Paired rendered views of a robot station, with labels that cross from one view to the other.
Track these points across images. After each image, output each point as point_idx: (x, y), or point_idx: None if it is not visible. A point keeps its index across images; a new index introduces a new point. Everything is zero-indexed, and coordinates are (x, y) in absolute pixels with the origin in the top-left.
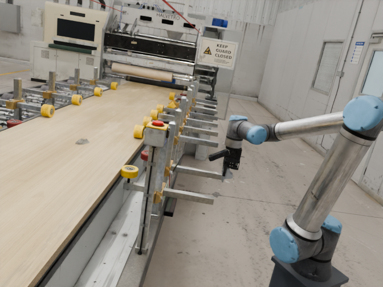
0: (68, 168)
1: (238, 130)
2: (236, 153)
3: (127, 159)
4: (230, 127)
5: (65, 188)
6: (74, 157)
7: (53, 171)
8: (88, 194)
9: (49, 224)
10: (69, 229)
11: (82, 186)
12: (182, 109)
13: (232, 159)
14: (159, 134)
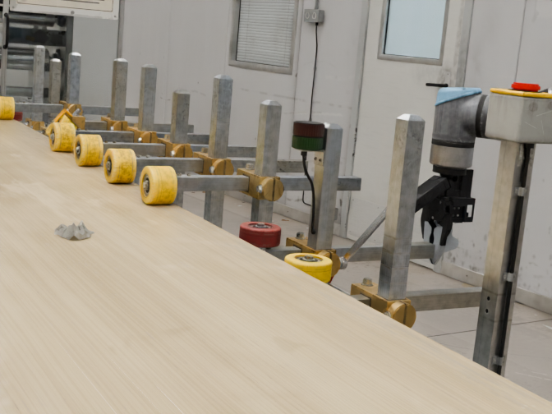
0: (198, 287)
1: (482, 117)
2: (462, 181)
3: (252, 246)
4: (452, 118)
5: (299, 321)
6: (147, 264)
7: (184, 298)
8: (365, 319)
9: (446, 381)
10: (499, 378)
11: (315, 310)
12: (225, 108)
13: (460, 198)
14: (548, 109)
